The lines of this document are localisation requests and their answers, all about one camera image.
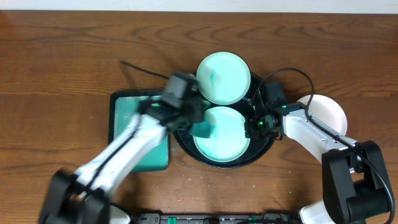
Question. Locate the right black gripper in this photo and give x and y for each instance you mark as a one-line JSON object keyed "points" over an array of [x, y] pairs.
{"points": [[252, 125]]}

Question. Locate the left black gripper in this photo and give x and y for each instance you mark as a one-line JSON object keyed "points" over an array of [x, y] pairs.
{"points": [[193, 109]]}

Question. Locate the green yellow sponge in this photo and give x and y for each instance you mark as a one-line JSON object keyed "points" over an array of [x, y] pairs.
{"points": [[202, 129]]}

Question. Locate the mint green plate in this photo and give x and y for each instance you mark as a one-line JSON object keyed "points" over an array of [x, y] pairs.
{"points": [[223, 78], [227, 139]]}

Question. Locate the white plate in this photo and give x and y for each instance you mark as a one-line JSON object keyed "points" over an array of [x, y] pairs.
{"points": [[327, 111]]}

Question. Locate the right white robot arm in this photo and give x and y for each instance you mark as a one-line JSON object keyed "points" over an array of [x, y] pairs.
{"points": [[354, 176]]}

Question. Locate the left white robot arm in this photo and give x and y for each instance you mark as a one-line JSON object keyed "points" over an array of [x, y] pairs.
{"points": [[84, 196]]}

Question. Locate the round black tray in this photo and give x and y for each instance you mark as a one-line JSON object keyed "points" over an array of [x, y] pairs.
{"points": [[256, 147]]}

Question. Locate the green rectangular water tray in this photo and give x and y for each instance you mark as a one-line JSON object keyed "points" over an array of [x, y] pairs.
{"points": [[122, 107]]}

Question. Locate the mint green plate top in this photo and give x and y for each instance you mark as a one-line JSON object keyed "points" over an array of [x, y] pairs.
{"points": [[223, 78]]}

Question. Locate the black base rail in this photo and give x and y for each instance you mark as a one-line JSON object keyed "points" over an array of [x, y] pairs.
{"points": [[269, 217]]}

